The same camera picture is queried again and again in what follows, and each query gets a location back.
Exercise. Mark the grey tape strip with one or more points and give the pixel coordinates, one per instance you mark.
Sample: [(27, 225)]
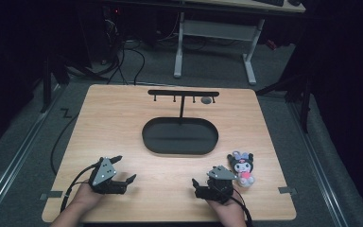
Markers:
[(287, 190), (51, 195)]

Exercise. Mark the aluminium floor rail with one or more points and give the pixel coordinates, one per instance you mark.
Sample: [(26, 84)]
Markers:
[(318, 164), (15, 154)]

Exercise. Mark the black metal stand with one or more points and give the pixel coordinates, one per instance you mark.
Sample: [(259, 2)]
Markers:
[(52, 78), (296, 91)]

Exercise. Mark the black keyboard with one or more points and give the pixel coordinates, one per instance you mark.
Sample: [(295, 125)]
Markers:
[(269, 2)]

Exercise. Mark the black hook stand with tray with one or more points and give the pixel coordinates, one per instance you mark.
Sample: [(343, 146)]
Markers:
[(180, 130)]

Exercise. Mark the white-legged desk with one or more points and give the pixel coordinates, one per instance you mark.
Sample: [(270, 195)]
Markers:
[(220, 28)]

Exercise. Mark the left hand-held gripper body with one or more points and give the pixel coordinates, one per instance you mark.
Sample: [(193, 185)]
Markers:
[(104, 176)]

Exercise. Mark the person's right hand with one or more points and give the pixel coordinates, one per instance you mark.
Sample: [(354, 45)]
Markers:
[(228, 209)]

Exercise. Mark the grey round table grommet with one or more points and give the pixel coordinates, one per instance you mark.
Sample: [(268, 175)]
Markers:
[(206, 100)]

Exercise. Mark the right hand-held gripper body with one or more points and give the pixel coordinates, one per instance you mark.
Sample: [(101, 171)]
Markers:
[(218, 184)]

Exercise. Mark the person's left hand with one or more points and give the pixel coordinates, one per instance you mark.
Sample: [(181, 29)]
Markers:
[(85, 196)]

